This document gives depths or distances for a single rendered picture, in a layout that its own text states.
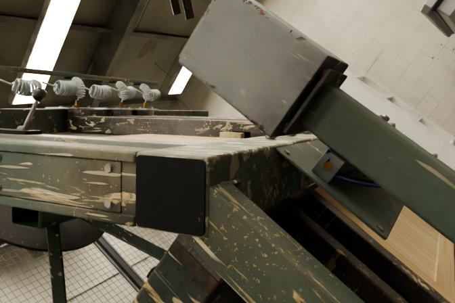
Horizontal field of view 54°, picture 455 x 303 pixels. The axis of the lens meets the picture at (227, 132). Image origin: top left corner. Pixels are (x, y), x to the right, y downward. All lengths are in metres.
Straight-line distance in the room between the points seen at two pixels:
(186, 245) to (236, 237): 0.08
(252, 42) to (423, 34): 5.93
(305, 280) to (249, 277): 0.07
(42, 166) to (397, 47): 5.96
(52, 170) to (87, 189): 0.08
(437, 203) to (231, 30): 0.31
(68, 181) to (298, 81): 0.40
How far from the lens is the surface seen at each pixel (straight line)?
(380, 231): 0.79
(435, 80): 6.41
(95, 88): 2.08
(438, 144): 5.06
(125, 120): 1.82
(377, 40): 6.54
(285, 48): 0.54
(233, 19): 0.57
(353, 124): 0.54
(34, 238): 2.12
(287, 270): 0.57
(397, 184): 0.54
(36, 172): 0.79
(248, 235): 0.57
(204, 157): 0.58
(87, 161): 0.71
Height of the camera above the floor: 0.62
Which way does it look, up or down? 19 degrees up
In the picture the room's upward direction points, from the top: 50 degrees counter-clockwise
